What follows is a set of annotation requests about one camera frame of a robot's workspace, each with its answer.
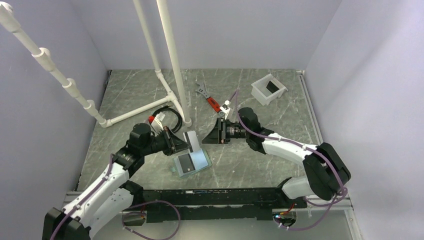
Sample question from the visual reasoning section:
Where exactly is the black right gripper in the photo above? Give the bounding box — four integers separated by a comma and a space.
202, 117, 250, 145

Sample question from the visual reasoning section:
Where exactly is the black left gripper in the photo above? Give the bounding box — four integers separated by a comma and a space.
141, 126, 191, 156

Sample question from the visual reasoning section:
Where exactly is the white magnetic stripe card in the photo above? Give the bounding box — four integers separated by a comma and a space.
183, 130, 201, 153

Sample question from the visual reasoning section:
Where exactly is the black vip credit card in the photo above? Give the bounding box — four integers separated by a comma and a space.
178, 154, 195, 174

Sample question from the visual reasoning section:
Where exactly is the green card holder wallet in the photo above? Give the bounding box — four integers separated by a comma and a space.
170, 148, 213, 178

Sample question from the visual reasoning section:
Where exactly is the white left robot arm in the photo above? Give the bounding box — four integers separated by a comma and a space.
42, 123, 190, 240

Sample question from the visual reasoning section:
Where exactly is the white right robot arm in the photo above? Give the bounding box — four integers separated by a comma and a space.
202, 107, 352, 208

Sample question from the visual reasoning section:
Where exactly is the white card box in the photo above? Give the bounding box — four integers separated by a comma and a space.
251, 73, 288, 106

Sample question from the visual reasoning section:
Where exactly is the stack of cards in box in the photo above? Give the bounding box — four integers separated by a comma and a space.
266, 81, 280, 94

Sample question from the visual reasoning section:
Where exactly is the black coiled usb cable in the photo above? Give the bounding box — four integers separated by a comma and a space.
148, 105, 184, 134

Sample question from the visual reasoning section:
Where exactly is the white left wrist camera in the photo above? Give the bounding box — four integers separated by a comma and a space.
150, 112, 166, 134

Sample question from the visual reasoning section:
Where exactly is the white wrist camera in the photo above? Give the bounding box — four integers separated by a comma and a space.
218, 100, 233, 120
150, 112, 166, 134

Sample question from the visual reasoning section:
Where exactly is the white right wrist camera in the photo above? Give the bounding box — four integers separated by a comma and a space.
218, 100, 233, 120

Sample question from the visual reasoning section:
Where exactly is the red handled adjustable wrench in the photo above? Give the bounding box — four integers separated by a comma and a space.
196, 83, 224, 116

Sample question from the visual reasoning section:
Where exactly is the white pvc pipe frame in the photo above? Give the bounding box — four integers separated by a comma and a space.
0, 0, 188, 128

